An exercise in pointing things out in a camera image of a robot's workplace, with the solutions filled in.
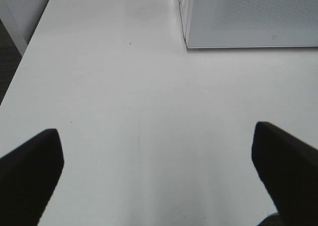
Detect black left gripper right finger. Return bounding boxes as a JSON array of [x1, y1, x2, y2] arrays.
[[251, 122, 318, 226]]

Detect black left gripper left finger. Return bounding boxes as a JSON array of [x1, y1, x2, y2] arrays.
[[0, 129, 64, 226]]

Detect white microwave door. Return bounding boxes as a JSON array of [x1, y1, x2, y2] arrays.
[[186, 0, 318, 48]]

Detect white microwave oven body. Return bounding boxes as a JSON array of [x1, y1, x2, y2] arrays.
[[178, 0, 193, 46]]

